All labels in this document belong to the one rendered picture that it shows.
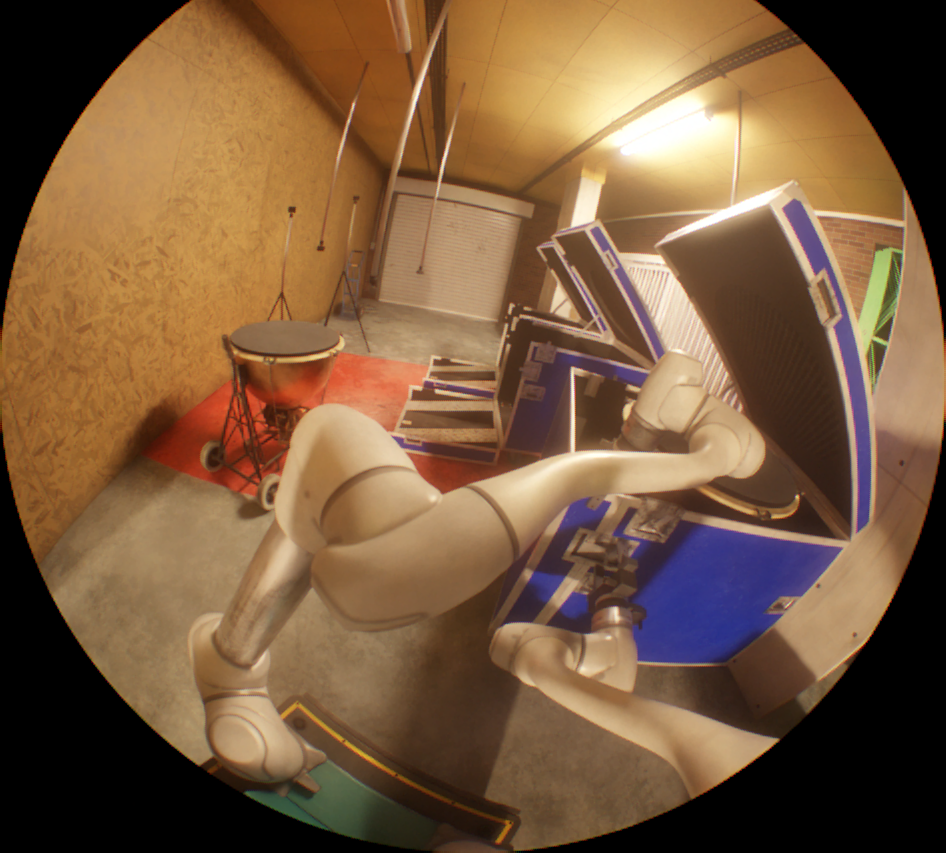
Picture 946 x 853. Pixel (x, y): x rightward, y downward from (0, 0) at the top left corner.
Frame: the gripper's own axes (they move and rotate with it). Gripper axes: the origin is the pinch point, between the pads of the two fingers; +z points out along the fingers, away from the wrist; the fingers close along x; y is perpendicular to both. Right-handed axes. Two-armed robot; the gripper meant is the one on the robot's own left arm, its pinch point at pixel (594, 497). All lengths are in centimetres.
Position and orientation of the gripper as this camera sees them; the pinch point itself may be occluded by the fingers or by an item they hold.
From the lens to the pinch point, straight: 79.1
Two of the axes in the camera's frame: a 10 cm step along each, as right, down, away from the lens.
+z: -3.7, 8.5, 3.8
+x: -2.8, 2.9, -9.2
